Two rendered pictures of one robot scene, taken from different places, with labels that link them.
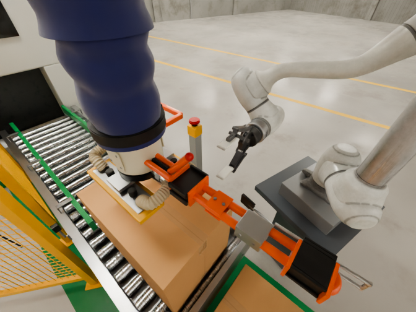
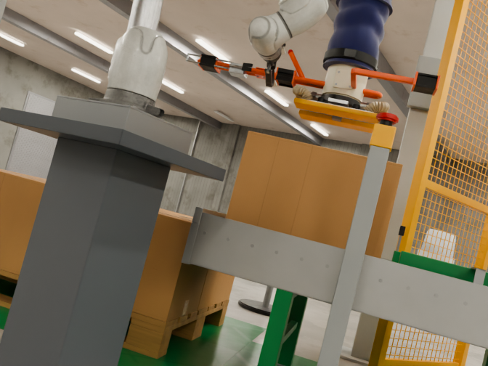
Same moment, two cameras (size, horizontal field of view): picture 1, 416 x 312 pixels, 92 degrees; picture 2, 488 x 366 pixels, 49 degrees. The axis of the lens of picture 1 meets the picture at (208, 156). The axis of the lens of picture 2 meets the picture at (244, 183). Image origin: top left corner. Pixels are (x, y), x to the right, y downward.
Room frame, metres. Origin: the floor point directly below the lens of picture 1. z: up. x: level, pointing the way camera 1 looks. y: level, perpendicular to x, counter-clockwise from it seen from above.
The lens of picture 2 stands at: (2.36, -1.00, 0.61)
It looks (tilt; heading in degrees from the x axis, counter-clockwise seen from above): 4 degrees up; 154
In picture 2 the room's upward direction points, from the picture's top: 15 degrees clockwise
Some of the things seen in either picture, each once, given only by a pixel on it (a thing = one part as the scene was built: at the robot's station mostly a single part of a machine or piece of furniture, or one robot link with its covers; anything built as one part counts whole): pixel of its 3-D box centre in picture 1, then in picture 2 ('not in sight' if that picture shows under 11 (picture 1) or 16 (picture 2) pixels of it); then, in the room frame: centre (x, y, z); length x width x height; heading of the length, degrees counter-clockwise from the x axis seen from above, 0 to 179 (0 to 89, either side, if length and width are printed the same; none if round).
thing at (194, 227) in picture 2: (213, 291); (215, 244); (0.29, -0.03, 0.47); 0.70 x 0.03 x 0.15; 140
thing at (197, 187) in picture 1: (189, 184); (286, 78); (0.38, 0.05, 1.24); 0.10 x 0.08 x 0.06; 141
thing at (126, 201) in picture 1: (121, 184); (338, 118); (0.46, 0.31, 1.13); 0.34 x 0.10 x 0.05; 51
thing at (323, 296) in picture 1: (309, 269); (210, 64); (0.15, -0.21, 1.24); 0.08 x 0.07 x 0.05; 51
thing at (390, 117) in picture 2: (194, 122); (386, 120); (1.05, 0.08, 1.02); 0.07 x 0.07 x 0.04
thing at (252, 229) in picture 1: (253, 229); (238, 70); (0.24, -0.11, 1.23); 0.07 x 0.07 x 0.04; 51
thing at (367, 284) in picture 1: (293, 234); (218, 62); (0.23, -0.20, 1.24); 0.31 x 0.03 x 0.05; 51
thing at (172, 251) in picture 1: (159, 223); (314, 202); (0.53, 0.25, 0.75); 0.60 x 0.40 x 0.40; 51
